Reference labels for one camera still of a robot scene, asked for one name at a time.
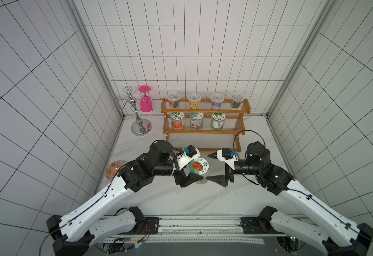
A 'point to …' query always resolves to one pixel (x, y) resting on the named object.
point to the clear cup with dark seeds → (173, 98)
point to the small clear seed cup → (236, 99)
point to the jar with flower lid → (177, 119)
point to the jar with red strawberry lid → (200, 167)
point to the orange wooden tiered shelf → (204, 116)
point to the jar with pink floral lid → (196, 120)
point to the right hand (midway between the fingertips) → (204, 168)
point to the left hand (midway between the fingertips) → (192, 171)
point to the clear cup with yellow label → (194, 99)
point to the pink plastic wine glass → (146, 105)
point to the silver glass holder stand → (141, 126)
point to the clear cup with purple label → (216, 100)
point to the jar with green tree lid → (217, 121)
